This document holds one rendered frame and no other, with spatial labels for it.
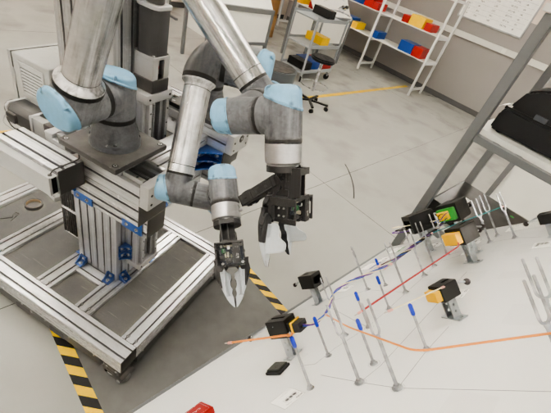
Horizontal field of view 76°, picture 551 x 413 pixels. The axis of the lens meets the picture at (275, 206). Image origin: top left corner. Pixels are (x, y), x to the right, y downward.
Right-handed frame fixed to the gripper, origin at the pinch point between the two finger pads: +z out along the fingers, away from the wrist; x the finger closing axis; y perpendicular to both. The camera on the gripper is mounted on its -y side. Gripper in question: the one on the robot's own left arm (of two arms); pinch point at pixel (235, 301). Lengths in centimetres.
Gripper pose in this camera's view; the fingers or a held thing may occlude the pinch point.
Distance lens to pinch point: 89.9
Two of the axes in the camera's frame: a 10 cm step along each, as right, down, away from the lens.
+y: 0.7, -3.1, -9.5
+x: 9.9, -1.1, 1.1
